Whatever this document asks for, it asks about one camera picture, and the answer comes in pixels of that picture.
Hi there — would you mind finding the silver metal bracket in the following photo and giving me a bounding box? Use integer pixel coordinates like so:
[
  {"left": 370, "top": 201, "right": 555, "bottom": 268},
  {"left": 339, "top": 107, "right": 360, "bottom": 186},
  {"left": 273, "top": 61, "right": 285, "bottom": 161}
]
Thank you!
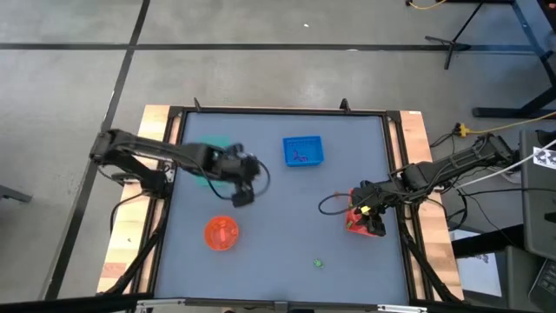
[
  {"left": 136, "top": 298, "right": 187, "bottom": 306},
  {"left": 375, "top": 304, "right": 429, "bottom": 313}
]

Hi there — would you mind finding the black right camera cable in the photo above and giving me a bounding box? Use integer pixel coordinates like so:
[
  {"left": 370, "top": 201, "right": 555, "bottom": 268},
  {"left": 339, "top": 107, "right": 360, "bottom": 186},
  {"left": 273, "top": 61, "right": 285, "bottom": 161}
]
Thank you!
[{"left": 317, "top": 192, "right": 354, "bottom": 216}]

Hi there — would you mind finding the black desk foot bar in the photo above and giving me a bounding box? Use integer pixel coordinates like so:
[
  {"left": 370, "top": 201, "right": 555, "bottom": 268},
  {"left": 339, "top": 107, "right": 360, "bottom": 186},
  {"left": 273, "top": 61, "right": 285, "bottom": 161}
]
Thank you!
[{"left": 450, "top": 223, "right": 526, "bottom": 258}]

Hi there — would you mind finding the white fiducial marker sheet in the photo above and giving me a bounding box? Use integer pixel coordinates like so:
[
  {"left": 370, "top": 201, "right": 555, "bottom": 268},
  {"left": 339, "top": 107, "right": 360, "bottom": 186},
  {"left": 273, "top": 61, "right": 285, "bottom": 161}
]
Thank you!
[{"left": 532, "top": 146, "right": 556, "bottom": 171}]

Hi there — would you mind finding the black desk frame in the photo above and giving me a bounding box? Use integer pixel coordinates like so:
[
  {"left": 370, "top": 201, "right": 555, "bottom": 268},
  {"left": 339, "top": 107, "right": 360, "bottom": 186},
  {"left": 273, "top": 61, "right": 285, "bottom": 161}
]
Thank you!
[{"left": 447, "top": 0, "right": 556, "bottom": 119}]

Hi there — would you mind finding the grey stand foot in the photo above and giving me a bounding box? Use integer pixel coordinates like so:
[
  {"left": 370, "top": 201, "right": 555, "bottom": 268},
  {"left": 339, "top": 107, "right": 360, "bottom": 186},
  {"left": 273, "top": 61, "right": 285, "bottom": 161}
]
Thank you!
[{"left": 0, "top": 184, "right": 34, "bottom": 204}]

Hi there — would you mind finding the dark grey equipment case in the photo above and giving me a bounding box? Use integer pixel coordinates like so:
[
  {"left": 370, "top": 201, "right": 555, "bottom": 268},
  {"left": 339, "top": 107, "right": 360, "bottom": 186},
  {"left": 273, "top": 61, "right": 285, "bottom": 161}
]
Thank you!
[{"left": 519, "top": 129, "right": 556, "bottom": 262}]

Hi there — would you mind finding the orange round plastic bowl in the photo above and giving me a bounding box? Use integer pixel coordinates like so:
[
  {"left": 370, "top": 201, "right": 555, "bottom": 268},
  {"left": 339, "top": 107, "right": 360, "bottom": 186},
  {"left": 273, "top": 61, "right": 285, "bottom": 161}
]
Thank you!
[{"left": 203, "top": 215, "right": 241, "bottom": 252}]

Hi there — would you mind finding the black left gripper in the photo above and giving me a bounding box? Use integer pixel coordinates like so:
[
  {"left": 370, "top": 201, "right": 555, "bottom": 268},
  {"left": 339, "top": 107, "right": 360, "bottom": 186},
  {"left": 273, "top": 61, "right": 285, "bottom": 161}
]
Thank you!
[{"left": 215, "top": 142, "right": 264, "bottom": 209}]

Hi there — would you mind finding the thin yellow cable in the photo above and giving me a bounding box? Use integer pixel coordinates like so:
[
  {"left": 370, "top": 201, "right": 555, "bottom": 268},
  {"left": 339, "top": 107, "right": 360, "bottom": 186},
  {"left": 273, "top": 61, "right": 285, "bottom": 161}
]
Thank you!
[{"left": 406, "top": 0, "right": 447, "bottom": 11}]

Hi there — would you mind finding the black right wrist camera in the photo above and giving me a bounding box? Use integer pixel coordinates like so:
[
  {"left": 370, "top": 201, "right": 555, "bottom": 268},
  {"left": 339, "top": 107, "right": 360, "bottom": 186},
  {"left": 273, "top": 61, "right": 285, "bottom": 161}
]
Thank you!
[{"left": 350, "top": 185, "right": 370, "bottom": 208}]

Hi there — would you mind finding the teal plastic basket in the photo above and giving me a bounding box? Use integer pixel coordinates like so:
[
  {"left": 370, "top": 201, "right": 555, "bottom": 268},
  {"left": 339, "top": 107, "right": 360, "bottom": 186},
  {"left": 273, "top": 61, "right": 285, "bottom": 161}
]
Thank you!
[{"left": 190, "top": 135, "right": 232, "bottom": 189}]

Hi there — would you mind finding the black keyboard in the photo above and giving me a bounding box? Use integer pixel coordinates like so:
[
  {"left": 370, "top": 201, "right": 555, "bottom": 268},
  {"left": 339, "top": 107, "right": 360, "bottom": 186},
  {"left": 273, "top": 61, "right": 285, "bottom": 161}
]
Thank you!
[{"left": 527, "top": 256, "right": 556, "bottom": 312}]

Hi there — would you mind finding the black floor stand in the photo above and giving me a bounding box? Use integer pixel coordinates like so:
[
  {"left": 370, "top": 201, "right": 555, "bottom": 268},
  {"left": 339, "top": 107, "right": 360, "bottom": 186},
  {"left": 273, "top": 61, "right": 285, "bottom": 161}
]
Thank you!
[{"left": 424, "top": 2, "right": 486, "bottom": 70}]

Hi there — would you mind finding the red plastic basket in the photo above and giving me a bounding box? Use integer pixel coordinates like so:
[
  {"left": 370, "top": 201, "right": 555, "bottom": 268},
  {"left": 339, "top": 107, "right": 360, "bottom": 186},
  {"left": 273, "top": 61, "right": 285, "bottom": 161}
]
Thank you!
[{"left": 344, "top": 187, "right": 381, "bottom": 238}]

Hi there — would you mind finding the black metal table frame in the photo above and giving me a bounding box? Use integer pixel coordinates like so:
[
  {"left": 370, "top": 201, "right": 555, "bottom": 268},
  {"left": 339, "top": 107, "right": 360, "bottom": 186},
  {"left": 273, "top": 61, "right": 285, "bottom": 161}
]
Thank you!
[{"left": 96, "top": 97, "right": 465, "bottom": 313}]

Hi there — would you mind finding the white cable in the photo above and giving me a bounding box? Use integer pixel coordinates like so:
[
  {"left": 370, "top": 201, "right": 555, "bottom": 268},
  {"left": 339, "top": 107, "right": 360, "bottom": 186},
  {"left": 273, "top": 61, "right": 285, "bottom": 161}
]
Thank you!
[{"left": 453, "top": 138, "right": 556, "bottom": 189}]

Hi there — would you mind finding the black floor cable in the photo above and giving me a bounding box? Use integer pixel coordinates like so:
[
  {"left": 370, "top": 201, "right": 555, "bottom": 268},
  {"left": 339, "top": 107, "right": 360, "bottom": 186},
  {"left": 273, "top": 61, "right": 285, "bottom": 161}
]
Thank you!
[{"left": 455, "top": 186, "right": 556, "bottom": 196}]

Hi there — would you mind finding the white floor sheet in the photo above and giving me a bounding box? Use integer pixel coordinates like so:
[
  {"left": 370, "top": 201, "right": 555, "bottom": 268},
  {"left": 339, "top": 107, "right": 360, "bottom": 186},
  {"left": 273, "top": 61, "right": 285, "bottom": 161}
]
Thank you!
[{"left": 451, "top": 229, "right": 503, "bottom": 297}]

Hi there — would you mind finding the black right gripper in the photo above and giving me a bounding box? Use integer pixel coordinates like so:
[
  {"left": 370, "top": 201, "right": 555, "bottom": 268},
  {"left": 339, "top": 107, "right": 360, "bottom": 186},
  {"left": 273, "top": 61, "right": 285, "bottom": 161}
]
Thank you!
[{"left": 349, "top": 180, "right": 394, "bottom": 238}]

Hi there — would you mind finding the blue plastic basket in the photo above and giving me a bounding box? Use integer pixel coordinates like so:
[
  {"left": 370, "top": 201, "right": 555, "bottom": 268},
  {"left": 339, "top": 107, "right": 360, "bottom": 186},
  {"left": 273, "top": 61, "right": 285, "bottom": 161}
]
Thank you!
[{"left": 281, "top": 135, "right": 326, "bottom": 168}]

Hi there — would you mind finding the yellow extension cable with plug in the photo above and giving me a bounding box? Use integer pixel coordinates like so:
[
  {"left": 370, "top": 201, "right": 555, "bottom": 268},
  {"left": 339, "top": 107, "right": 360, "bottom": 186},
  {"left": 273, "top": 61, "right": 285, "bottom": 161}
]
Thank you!
[{"left": 453, "top": 110, "right": 556, "bottom": 138}]

